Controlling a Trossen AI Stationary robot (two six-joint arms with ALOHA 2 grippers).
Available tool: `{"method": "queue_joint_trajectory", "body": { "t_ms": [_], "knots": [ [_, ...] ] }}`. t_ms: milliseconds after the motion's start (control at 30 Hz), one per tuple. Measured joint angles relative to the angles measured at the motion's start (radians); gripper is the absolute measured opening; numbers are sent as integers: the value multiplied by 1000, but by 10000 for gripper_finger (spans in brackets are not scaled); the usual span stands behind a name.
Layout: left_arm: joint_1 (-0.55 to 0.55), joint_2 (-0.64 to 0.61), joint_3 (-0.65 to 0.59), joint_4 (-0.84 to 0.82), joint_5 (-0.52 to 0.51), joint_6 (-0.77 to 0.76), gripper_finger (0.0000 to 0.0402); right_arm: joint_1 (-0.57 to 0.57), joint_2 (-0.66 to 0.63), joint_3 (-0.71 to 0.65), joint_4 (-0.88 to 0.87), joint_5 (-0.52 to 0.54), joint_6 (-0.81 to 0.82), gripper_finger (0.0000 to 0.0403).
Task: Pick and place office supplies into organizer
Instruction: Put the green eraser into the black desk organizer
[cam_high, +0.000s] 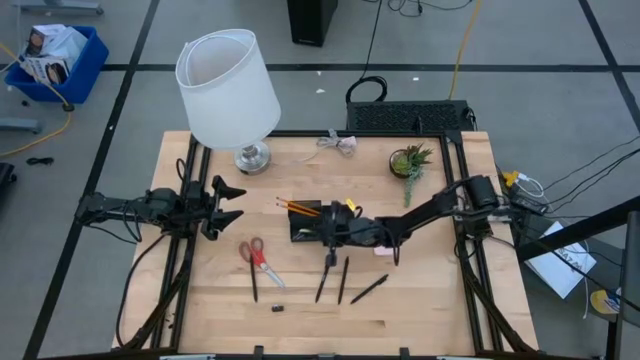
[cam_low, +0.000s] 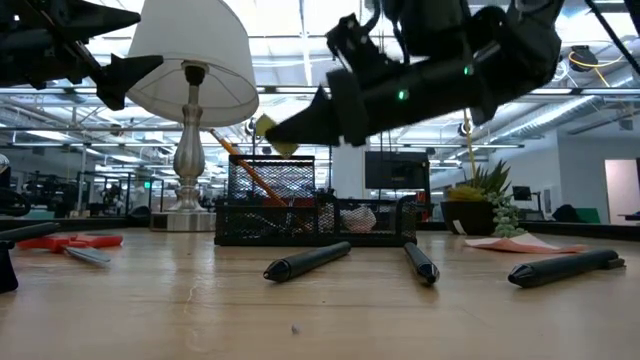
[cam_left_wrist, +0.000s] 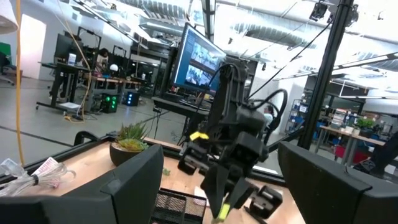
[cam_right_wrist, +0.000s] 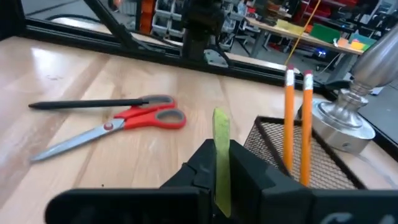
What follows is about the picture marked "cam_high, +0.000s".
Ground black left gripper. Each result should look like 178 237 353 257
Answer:
187 174 248 242

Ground black hanging cable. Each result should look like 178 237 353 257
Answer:
344 0 389 105

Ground white cable with yellow plug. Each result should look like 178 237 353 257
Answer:
501 169 546 199

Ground white packages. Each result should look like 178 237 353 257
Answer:
18 23 89 86

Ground yellow hanging cable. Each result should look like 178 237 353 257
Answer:
447 0 484 101

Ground clear bundled cable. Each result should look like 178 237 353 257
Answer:
298 128 358 163

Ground yellow floor cable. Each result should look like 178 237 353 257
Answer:
0 42 75 159

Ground black perforated case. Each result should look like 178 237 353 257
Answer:
345 99 476 134

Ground black aluminium table frame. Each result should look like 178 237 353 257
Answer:
112 129 539 360

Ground black computer tower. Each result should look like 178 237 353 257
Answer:
285 0 339 48

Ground blue plastic bin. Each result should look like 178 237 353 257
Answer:
3 24 111 105

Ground potted succulent plant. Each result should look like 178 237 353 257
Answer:
388 142 435 209

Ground white shade table lamp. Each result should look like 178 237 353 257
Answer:
174 28 282 177

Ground black controller box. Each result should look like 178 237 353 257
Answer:
508 192 550 217

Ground yellow and blue disc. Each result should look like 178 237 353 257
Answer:
589 288 622 316

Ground yellow pencil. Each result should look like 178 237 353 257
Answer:
275 202 320 218
275 196 322 215

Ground red handled scissors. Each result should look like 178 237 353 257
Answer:
238 236 287 290

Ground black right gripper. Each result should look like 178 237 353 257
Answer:
299 198 382 270

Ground white paper sheet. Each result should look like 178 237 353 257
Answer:
524 221 598 300

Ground black mesh desk organizer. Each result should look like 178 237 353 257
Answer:
287 198 354 245

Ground grey desk foot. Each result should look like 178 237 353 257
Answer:
0 116 42 135
10 0 105 17

